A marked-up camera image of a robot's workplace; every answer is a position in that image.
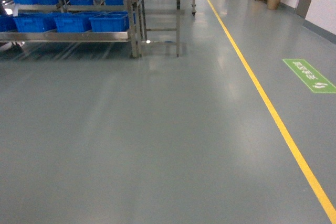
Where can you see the blue bin bottom shelf middle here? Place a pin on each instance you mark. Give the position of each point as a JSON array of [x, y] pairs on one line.
[[73, 23]]

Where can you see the blue bin bottom shelf left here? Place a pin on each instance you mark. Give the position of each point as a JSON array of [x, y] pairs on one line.
[[34, 22]]

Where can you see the blue bin bottom shelf right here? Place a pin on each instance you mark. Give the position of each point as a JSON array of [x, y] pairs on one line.
[[109, 23]]

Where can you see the blue bin shelf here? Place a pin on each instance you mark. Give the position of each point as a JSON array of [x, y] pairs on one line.
[[73, 23], [34, 22], [109, 23]]

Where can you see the small steel table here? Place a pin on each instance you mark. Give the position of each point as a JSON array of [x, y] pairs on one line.
[[172, 8]]

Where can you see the green floor sign sticker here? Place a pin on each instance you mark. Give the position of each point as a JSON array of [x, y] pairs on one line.
[[311, 77]]

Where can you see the steel shelf rack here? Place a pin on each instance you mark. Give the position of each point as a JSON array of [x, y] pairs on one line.
[[9, 32]]

